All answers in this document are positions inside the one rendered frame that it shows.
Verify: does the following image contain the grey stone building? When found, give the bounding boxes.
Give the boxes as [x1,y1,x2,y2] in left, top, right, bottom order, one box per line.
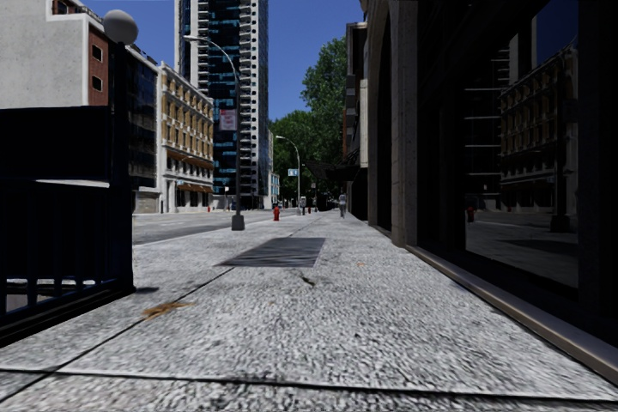
[359,0,618,397]

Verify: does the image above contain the trees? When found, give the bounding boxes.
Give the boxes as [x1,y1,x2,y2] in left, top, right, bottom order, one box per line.
[269,35,348,207]

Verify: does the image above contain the pale concrete building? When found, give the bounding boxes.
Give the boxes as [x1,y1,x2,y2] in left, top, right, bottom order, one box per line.
[0,0,110,110]

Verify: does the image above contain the dark glass building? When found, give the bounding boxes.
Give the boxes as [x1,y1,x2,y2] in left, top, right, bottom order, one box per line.
[125,44,161,215]

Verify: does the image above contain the dark stairway railing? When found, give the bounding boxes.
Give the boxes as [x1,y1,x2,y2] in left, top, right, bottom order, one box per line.
[0,9,140,356]

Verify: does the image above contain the glass tower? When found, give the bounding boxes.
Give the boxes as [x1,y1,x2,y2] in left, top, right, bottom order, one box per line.
[173,0,272,210]

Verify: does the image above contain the cream stone building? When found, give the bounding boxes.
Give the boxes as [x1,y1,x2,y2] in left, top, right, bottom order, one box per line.
[156,61,216,215]

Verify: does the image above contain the grey street lamp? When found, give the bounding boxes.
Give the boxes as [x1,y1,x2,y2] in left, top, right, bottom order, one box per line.
[275,135,306,216]
[182,34,246,232]

